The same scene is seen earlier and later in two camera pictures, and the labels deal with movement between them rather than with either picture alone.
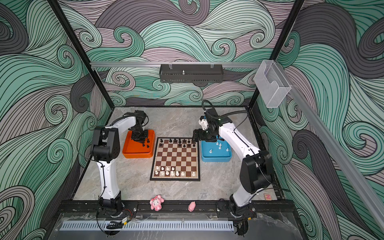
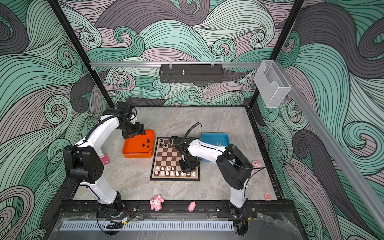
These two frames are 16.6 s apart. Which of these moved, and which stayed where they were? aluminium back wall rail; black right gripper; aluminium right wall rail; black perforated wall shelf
Moved: black right gripper
Stayed: black perforated wall shelf; aluminium back wall rail; aluminium right wall rail
